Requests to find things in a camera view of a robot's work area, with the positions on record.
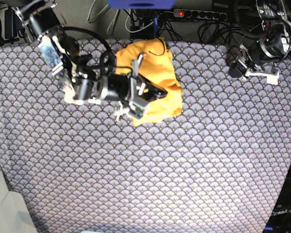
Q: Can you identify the blue fan-pattern tablecloth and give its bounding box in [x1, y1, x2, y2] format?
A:
[0, 42, 291, 233]

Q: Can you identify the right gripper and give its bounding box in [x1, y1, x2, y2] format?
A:
[101, 52, 167, 121]

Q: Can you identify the black power strip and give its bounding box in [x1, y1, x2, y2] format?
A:
[173, 9, 227, 22]

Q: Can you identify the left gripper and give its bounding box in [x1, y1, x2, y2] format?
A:
[228, 43, 279, 85]

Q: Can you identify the white plastic bin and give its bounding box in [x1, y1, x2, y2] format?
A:
[0, 168, 37, 233]

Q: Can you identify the yellow T-shirt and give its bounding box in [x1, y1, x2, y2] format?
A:
[116, 37, 183, 127]

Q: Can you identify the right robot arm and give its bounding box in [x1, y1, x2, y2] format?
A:
[14, 0, 167, 120]

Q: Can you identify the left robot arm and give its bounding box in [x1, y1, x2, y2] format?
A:
[228, 0, 291, 85]

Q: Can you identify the black OpenArm base box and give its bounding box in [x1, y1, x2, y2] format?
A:
[263, 166, 291, 233]

